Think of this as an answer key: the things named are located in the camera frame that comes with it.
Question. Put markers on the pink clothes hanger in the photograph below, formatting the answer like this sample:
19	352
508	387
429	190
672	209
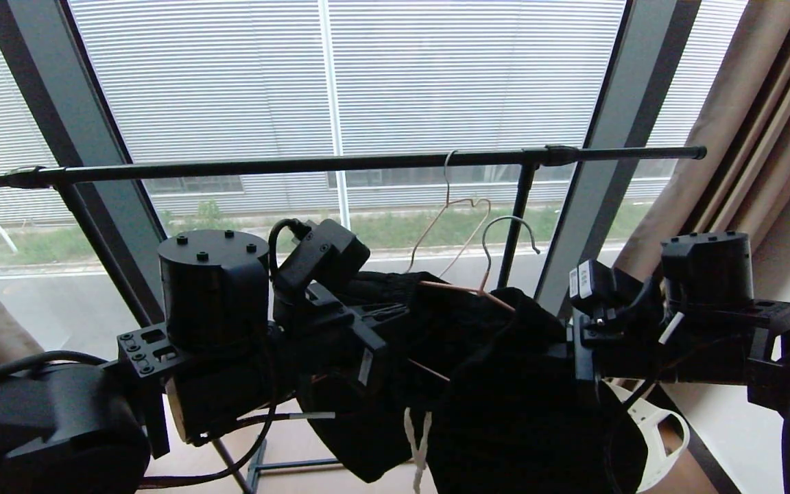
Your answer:
485	254
447	185

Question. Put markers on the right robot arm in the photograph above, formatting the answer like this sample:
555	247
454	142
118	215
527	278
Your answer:
707	274

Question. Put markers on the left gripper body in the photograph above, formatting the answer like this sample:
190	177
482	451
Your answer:
326	350

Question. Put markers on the window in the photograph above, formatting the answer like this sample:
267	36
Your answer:
628	103

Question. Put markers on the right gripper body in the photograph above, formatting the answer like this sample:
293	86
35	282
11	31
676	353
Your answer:
628	357

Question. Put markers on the white laundry basket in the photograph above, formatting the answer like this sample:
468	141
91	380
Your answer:
662	439

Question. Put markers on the black clothes rack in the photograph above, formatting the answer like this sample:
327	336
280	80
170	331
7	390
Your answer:
299	165

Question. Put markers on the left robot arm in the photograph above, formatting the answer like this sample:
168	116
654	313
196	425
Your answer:
213	295

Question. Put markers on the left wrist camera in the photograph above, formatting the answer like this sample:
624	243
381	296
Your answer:
323	257

